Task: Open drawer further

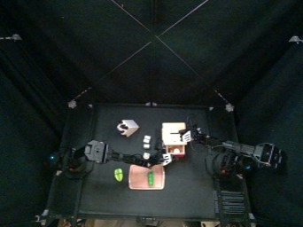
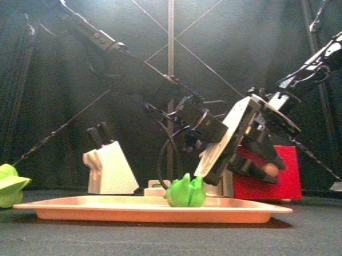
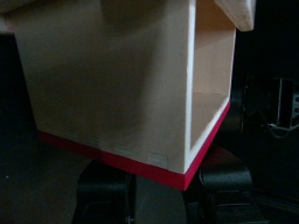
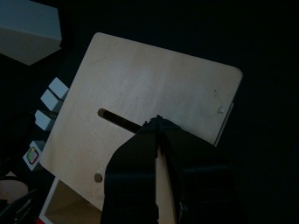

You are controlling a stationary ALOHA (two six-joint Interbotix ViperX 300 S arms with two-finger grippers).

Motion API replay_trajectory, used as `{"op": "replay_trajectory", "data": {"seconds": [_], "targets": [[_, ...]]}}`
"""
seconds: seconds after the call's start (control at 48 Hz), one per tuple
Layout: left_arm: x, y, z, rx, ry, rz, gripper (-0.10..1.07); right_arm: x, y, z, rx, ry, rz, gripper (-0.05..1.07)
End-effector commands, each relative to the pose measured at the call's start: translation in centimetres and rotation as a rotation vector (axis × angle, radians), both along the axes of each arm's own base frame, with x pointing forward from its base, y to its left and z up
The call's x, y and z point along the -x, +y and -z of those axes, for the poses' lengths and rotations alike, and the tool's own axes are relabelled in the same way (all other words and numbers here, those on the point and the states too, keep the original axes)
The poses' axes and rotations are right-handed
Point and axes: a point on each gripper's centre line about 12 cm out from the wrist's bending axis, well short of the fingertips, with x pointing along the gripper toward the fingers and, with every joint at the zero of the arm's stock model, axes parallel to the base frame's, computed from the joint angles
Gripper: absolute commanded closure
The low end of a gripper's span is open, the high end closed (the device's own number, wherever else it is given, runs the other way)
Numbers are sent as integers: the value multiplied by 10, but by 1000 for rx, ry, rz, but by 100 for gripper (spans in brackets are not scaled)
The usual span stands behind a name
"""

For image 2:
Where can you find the red toy drawer cabinet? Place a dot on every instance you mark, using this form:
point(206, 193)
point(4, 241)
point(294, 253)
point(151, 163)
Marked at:
point(285, 183)

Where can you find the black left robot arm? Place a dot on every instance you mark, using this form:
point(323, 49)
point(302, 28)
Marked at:
point(104, 45)

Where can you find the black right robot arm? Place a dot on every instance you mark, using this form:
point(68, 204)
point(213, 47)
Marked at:
point(311, 65)

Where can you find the white block beside red cabinet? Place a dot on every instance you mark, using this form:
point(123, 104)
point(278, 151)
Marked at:
point(222, 190)

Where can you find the green toy lettuce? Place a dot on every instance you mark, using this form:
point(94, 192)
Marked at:
point(187, 193)

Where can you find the small white object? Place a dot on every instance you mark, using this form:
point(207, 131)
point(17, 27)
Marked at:
point(337, 186)

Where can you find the small cream toy block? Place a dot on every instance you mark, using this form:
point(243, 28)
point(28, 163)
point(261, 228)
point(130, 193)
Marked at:
point(155, 190)

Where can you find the thin diagonal brace rod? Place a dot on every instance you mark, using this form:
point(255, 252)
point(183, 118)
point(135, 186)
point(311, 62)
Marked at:
point(209, 68)
point(62, 126)

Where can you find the orange plastic tray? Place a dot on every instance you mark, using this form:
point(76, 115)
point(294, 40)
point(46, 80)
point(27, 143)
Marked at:
point(147, 210)

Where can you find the wooden knife block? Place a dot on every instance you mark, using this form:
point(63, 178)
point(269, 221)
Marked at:
point(111, 173)

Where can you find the light green toy vegetable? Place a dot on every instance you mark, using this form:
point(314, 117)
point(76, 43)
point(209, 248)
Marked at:
point(9, 186)

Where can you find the dark vertical frame post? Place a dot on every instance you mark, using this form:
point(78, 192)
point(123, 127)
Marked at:
point(311, 20)

